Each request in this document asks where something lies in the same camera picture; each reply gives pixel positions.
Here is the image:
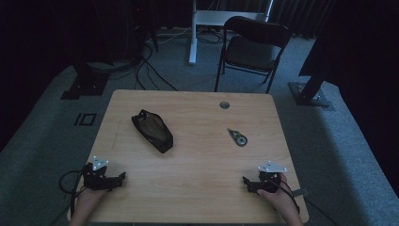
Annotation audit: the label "black floor cables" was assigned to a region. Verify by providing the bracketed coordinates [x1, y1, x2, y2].
[109, 26, 227, 92]

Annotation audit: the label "black stand with base plate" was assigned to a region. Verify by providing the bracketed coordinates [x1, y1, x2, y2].
[60, 60, 111, 101]

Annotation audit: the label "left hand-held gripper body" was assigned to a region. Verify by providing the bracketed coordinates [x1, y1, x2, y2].
[81, 155, 110, 191]

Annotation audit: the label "green correction tape dispenser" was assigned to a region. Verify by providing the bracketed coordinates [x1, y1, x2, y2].
[227, 127, 248, 148]

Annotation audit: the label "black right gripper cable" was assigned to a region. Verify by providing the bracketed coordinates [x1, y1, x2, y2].
[268, 178, 301, 214]

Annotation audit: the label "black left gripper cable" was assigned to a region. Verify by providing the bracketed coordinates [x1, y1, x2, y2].
[58, 169, 88, 219]

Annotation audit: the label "white desk frame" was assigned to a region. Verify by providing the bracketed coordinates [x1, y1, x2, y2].
[188, 0, 275, 66]

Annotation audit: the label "black post with base plate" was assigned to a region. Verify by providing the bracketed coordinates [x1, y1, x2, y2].
[288, 37, 335, 112]

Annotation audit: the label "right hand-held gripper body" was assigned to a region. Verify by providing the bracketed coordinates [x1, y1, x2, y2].
[257, 160, 288, 194]

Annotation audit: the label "person's right hand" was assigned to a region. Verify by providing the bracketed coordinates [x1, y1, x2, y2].
[256, 172, 298, 215]

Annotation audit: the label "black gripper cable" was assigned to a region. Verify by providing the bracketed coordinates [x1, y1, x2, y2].
[268, 178, 301, 214]
[58, 169, 88, 219]

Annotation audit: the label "black mesh pencil case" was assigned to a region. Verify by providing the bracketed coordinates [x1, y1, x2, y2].
[131, 108, 174, 154]

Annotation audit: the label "person's left hand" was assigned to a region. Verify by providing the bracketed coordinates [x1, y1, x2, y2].
[75, 187, 109, 210]

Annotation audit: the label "black folding chair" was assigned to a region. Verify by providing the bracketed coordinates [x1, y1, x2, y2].
[214, 15, 292, 95]

